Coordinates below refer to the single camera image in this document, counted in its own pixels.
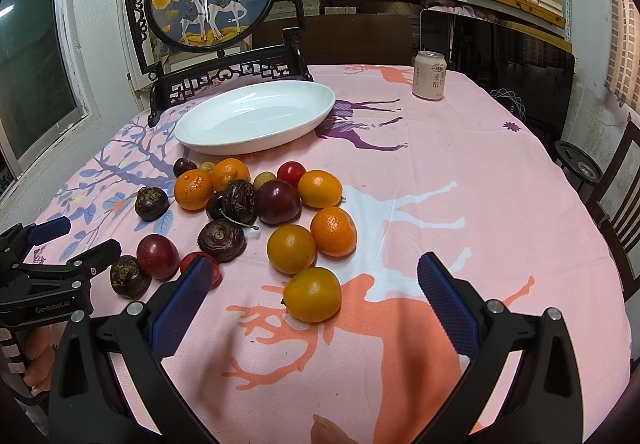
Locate small yellow-green longan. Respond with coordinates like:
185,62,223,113
253,171,277,190

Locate large dark red plum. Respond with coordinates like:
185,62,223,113
256,179,302,225

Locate yellow orange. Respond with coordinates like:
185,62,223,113
281,267,342,324
297,170,343,209
267,224,317,275

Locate textured mandarin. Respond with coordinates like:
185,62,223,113
310,207,357,258

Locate wooden chair right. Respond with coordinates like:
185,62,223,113
586,116,639,301

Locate black round stool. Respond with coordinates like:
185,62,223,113
554,140,603,197

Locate person's left hand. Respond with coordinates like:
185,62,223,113
24,323,66,396

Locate red cherry tomato top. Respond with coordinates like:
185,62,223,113
277,161,306,187

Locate deer painting screen stand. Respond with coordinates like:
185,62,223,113
124,0,311,126

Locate red cherry tomato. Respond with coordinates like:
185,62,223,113
277,161,306,187
179,251,222,289

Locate pink beverage can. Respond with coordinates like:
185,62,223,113
412,50,447,101

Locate dark cherry with stem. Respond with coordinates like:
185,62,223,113
205,193,259,231

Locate person's right hand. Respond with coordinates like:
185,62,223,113
310,415,356,444

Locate white oval plate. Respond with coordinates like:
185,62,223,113
175,80,336,156

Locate red cherry tomato bottom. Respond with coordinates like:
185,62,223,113
179,251,222,289

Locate window with white frame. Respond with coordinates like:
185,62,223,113
1,0,89,195

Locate small brown longan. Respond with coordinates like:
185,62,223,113
200,161,215,173

